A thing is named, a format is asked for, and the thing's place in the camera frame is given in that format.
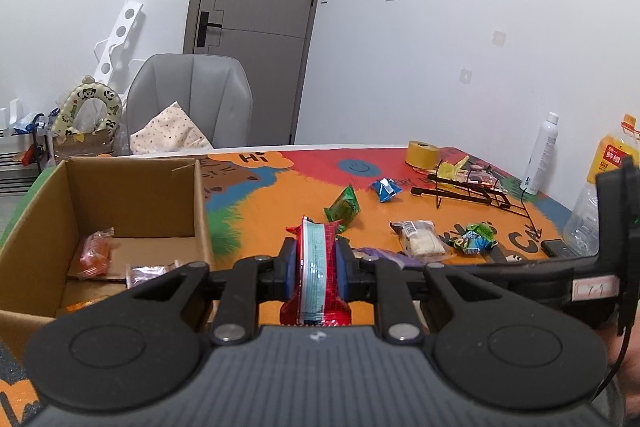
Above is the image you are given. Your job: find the grey door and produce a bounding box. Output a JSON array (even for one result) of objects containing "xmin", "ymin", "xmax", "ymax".
[{"xmin": 182, "ymin": 0, "xmax": 333, "ymax": 146}]

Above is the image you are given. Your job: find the white bread packet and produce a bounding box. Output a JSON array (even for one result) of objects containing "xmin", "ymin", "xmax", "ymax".
[{"xmin": 390, "ymin": 219, "xmax": 447, "ymax": 260}]

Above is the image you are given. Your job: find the black wire rack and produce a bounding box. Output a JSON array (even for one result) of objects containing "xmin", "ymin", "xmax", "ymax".
[{"xmin": 411, "ymin": 159, "xmax": 543, "ymax": 240}]

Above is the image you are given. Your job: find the black cable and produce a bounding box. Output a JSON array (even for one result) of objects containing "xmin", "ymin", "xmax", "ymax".
[{"xmin": 592, "ymin": 297, "xmax": 638, "ymax": 408}]

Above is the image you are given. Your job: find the black door handle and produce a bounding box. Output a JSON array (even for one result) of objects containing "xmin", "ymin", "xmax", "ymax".
[{"xmin": 196, "ymin": 11, "xmax": 223, "ymax": 48}]

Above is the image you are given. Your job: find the white plastic holder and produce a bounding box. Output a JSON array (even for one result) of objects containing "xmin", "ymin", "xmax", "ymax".
[{"xmin": 0, "ymin": 99, "xmax": 23, "ymax": 132}]

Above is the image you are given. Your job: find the red snack bar packet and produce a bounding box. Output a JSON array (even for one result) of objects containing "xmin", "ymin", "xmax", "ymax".
[{"xmin": 279, "ymin": 216, "xmax": 353, "ymax": 327}]

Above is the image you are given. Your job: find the grey chair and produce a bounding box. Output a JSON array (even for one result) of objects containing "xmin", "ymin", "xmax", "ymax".
[{"xmin": 120, "ymin": 53, "xmax": 252, "ymax": 156}]

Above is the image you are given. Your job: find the clear bottle with orange label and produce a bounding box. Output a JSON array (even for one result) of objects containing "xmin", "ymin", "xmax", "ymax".
[{"xmin": 562, "ymin": 114, "xmax": 640, "ymax": 258}]

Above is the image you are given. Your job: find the purple bread packet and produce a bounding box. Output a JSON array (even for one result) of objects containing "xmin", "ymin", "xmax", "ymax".
[{"xmin": 352, "ymin": 247, "xmax": 426, "ymax": 270}]

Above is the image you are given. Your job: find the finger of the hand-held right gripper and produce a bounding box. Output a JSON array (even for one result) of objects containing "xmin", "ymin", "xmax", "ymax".
[{"xmin": 450, "ymin": 255, "xmax": 599, "ymax": 306}]

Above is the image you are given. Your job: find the person's right hand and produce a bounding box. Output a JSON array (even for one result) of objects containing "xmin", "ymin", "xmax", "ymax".
[{"xmin": 607, "ymin": 327, "xmax": 640, "ymax": 408}]

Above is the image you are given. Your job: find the green candy packet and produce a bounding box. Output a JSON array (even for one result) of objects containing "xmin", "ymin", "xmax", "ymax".
[{"xmin": 462, "ymin": 222, "xmax": 498, "ymax": 253}]

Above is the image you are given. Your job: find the green snack packet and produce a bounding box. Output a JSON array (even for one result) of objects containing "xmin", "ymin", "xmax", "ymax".
[{"xmin": 324, "ymin": 183, "xmax": 362, "ymax": 227}]

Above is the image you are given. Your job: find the spotted cream cloth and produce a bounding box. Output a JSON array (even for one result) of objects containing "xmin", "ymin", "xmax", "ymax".
[{"xmin": 130, "ymin": 101, "xmax": 215, "ymax": 155}]

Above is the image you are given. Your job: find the orange snack packet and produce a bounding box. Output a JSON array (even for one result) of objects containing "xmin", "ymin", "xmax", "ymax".
[{"xmin": 76, "ymin": 228, "xmax": 116, "ymax": 280}]

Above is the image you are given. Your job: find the blue snack packet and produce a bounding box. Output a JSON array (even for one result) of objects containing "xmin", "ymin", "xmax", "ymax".
[{"xmin": 369, "ymin": 177, "xmax": 404, "ymax": 204}]

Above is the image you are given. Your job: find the white spray bottle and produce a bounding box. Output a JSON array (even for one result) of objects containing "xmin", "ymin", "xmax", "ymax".
[{"xmin": 520, "ymin": 112, "xmax": 560, "ymax": 196}]

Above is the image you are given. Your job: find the black smartphone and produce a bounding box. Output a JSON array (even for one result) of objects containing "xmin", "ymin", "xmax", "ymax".
[{"xmin": 541, "ymin": 238, "xmax": 583, "ymax": 259}]

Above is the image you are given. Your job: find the yellow tape roll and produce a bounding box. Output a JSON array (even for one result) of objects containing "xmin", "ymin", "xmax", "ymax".
[{"xmin": 405, "ymin": 140, "xmax": 440, "ymax": 168}]

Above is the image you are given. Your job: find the orange cake packet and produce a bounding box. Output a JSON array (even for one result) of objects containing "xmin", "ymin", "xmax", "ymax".
[{"xmin": 65, "ymin": 296, "xmax": 113, "ymax": 314}]

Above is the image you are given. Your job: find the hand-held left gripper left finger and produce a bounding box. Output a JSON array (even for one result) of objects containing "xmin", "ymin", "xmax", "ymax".
[{"xmin": 125, "ymin": 237, "xmax": 302, "ymax": 347}]

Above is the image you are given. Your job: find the white perforated board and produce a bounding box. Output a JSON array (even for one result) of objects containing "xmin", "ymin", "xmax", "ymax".
[{"xmin": 92, "ymin": 0, "xmax": 146, "ymax": 80}]

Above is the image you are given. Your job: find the yellow plastic bag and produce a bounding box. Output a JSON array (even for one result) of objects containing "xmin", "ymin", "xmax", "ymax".
[{"xmin": 440, "ymin": 155, "xmax": 471, "ymax": 180}]

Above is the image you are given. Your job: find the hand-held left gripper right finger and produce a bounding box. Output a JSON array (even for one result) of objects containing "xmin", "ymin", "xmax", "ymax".
[{"xmin": 336, "ymin": 237, "xmax": 508, "ymax": 347}]

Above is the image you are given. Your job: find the blue plastic bag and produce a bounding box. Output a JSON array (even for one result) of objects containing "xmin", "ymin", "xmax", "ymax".
[{"xmin": 15, "ymin": 112, "xmax": 51, "ymax": 135}]

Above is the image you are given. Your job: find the panda print inflatable ring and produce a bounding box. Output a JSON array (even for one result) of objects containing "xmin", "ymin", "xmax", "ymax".
[{"xmin": 51, "ymin": 76, "xmax": 123, "ymax": 142}]

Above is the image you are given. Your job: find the brown cardboard box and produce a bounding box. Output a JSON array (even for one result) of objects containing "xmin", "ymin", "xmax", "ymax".
[{"xmin": 0, "ymin": 157, "xmax": 217, "ymax": 360}]

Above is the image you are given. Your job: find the purple taro cake packet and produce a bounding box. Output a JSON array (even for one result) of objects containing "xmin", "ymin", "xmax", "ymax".
[{"xmin": 125, "ymin": 261, "xmax": 185, "ymax": 290}]

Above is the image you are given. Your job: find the clear plastic packet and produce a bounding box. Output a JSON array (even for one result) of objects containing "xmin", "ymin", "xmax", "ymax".
[{"xmin": 462, "ymin": 167, "xmax": 506, "ymax": 190}]

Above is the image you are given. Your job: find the blue white candy packet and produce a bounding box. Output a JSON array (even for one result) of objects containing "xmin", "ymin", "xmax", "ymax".
[{"xmin": 450, "ymin": 232, "xmax": 483, "ymax": 256}]

